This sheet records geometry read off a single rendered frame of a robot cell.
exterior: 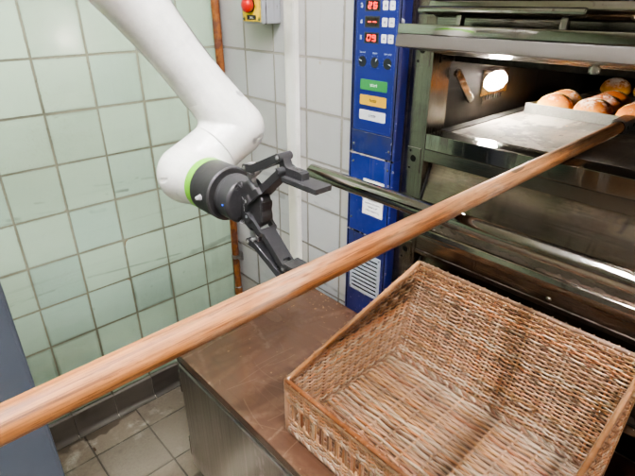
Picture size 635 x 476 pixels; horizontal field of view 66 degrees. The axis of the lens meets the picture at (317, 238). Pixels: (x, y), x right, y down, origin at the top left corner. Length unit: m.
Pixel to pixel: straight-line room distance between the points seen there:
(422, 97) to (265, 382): 0.82
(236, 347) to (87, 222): 0.67
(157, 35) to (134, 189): 0.97
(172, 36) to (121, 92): 0.84
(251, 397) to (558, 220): 0.83
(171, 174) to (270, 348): 0.71
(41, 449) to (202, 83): 0.89
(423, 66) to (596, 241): 0.54
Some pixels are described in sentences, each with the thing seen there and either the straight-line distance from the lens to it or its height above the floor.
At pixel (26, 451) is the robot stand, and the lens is 1.33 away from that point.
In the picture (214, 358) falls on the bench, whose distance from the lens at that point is 1.42.
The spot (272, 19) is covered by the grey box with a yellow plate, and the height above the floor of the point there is 1.42.
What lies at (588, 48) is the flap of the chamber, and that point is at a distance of 0.91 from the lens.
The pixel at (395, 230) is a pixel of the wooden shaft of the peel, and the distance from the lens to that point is 0.64.
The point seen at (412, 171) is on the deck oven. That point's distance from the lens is 1.29.
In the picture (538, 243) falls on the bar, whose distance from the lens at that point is 0.74.
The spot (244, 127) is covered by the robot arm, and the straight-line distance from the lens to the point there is 0.92.
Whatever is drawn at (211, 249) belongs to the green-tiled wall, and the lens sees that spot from 2.03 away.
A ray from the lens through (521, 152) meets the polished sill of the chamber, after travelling 1.14.
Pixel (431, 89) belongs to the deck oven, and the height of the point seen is 1.28.
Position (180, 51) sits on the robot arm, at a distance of 0.90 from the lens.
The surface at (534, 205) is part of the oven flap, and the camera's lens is 1.17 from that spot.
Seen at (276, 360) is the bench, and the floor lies 0.58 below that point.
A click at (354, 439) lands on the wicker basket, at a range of 1.00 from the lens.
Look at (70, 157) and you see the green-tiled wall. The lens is 1.70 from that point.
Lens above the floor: 1.47
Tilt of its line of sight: 26 degrees down
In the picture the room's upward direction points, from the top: straight up
